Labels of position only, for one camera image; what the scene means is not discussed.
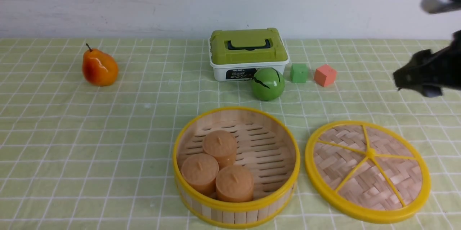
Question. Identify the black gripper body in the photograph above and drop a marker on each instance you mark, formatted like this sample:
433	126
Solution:
428	71

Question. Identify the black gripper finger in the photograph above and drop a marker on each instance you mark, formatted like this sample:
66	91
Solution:
431	91

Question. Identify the yellow woven bamboo steamer lid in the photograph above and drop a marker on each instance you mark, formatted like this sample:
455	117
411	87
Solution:
367	172

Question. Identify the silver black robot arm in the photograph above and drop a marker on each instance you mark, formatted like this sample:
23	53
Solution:
439	6

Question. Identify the yellow bamboo steamer basket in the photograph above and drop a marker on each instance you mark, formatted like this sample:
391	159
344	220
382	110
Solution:
265	147

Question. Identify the orange foam cube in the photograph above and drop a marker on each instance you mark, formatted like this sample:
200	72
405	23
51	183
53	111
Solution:
325	75

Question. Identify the green foam cube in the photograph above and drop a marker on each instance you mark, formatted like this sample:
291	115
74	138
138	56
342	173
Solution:
298	73

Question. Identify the green round fruit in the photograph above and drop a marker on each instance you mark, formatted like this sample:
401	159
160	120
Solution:
267	84

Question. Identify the green lidded white storage box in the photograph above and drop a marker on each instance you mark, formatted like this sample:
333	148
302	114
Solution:
237	54

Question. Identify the brown candle back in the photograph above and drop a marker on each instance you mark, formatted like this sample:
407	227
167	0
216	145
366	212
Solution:
222	146

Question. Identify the brown candle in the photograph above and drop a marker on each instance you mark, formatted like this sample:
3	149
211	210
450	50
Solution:
200	172
235	184
222	146

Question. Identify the brown candle front right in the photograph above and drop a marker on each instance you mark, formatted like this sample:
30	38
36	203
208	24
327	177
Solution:
235	184

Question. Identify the brown candle front left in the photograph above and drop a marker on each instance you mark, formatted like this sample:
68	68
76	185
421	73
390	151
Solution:
200	172

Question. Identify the orange yellow pear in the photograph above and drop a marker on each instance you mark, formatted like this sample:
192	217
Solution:
99	69

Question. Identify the green checkered tablecloth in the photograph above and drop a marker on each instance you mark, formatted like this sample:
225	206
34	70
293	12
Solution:
75	156

